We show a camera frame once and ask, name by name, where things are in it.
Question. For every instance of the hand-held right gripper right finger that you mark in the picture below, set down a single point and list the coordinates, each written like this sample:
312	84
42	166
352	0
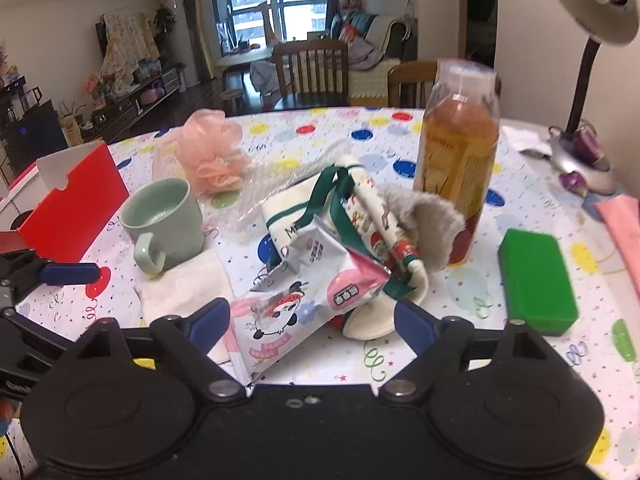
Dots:
419	326

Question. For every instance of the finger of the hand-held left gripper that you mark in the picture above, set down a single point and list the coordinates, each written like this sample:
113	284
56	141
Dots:
70	273
30	330

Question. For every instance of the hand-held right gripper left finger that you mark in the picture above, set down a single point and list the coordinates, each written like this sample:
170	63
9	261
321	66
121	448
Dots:
210	321

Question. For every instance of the pink panda wet wipes packet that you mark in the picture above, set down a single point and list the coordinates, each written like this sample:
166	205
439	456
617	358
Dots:
300	300

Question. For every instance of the grey fluffy towel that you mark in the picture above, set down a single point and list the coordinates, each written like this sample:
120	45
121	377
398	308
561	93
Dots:
432	230

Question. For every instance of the white paper napkin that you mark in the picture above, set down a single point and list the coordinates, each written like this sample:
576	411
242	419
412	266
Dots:
190	285

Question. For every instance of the red cardboard box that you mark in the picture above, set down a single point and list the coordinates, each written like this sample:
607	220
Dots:
75	210

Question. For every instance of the pale green mug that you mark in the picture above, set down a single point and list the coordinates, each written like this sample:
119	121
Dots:
165	225

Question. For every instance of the green sponge block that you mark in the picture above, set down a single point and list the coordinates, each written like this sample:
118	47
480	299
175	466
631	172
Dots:
537	280

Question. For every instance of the clear bubble wrap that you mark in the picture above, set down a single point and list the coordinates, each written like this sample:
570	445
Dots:
270	185

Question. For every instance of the orange tea bottle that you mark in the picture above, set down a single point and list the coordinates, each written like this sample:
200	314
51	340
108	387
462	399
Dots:
457	160

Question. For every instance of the pink bath pouf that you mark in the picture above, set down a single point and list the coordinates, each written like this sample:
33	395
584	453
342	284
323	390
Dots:
210	145

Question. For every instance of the black coffee machine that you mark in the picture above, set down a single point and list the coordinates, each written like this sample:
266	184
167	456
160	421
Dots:
20	100

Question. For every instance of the dark television cabinet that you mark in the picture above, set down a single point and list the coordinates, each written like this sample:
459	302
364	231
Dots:
140	102

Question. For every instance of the purple flower ornament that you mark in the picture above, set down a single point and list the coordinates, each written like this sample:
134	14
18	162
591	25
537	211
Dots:
585	142
574	180

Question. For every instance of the crumpled white tissue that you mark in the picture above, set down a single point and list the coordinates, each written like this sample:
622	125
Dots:
525	140

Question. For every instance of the polka dot tablecloth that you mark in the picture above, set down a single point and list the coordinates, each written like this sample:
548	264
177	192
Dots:
325	130

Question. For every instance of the small wooden stool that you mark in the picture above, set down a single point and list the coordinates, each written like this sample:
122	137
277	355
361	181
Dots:
232	96

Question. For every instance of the pink printed packet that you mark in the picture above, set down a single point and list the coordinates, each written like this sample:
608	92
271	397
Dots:
625	230

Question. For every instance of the cloth covered television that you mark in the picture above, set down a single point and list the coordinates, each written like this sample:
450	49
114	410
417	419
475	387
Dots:
127	45

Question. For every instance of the wooden chair curved backrest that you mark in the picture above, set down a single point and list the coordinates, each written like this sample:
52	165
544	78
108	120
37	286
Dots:
412	82

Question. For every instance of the round dining table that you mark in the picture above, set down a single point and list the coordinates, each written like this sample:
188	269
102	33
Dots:
245	57

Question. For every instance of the green houseplant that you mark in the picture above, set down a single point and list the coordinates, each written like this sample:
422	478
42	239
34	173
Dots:
164	22

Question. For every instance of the white standing air conditioner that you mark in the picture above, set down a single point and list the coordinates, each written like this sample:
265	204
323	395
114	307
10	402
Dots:
177	25

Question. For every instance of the slatted wooden chair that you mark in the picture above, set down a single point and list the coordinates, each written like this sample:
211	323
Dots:
310	67

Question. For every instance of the yellow and grey curtain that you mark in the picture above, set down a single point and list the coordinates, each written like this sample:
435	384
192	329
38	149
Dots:
195	20

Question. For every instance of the sofa with cushions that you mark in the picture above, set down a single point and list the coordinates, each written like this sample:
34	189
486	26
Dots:
375	45

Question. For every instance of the silver desk lamp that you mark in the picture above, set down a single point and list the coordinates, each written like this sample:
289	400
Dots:
582	85

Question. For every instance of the window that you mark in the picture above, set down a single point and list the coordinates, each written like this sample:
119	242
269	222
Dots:
272	2

